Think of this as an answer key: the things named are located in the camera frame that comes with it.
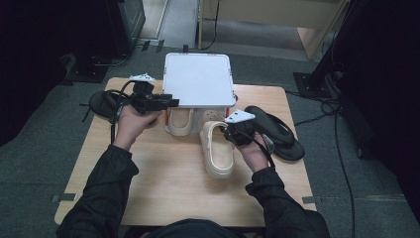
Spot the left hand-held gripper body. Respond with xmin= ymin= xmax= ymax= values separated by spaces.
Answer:
xmin=128 ymin=72 xmax=163 ymax=117

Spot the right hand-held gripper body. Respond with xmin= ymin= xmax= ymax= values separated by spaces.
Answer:
xmin=220 ymin=109 xmax=263 ymax=148

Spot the cream clog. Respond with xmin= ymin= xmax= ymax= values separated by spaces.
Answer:
xmin=198 ymin=109 xmax=236 ymax=179
xmin=165 ymin=107 xmax=195 ymax=137

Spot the white shoe rack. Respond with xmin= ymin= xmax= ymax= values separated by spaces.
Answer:
xmin=161 ymin=52 xmax=238 ymax=137

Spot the black flip-flop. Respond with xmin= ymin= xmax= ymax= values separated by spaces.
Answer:
xmin=244 ymin=105 xmax=306 ymax=162
xmin=88 ymin=90 xmax=159 ymax=127

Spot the person's right hand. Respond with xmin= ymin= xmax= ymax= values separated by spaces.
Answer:
xmin=236 ymin=133 xmax=275 ymax=174

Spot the person's left hand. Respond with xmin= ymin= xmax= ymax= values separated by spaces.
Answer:
xmin=113 ymin=105 xmax=163 ymax=152

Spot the black floor tape mark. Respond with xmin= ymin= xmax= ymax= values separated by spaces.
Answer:
xmin=79 ymin=102 xmax=94 ymax=123

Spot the black stand base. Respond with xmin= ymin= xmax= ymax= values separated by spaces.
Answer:
xmin=59 ymin=53 xmax=131 ymax=84

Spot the dark cabinet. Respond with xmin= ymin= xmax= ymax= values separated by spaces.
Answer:
xmin=107 ymin=0 xmax=147 ymax=58

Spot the black metal stand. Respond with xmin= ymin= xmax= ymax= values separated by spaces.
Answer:
xmin=292 ymin=0 xmax=365 ymax=99

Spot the person's dark torso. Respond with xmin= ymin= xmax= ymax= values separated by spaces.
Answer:
xmin=125 ymin=217 xmax=265 ymax=238

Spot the wooden cabinet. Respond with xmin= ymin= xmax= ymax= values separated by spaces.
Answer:
xmin=197 ymin=0 xmax=351 ymax=61

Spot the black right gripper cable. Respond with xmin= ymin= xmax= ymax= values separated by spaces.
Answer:
xmin=242 ymin=129 xmax=277 ymax=170

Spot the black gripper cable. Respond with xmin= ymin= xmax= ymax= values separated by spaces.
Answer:
xmin=110 ymin=79 xmax=137 ymax=145
xmin=242 ymin=129 xmax=277 ymax=170

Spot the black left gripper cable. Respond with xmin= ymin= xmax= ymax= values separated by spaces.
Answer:
xmin=110 ymin=79 xmax=137 ymax=145

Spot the short black floor cable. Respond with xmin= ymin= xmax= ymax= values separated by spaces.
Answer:
xmin=285 ymin=88 xmax=335 ymax=128

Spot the hanging black cable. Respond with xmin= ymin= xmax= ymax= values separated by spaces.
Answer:
xmin=200 ymin=0 xmax=221 ymax=52

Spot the long black floor cable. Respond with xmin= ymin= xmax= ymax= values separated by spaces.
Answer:
xmin=320 ymin=97 xmax=357 ymax=238

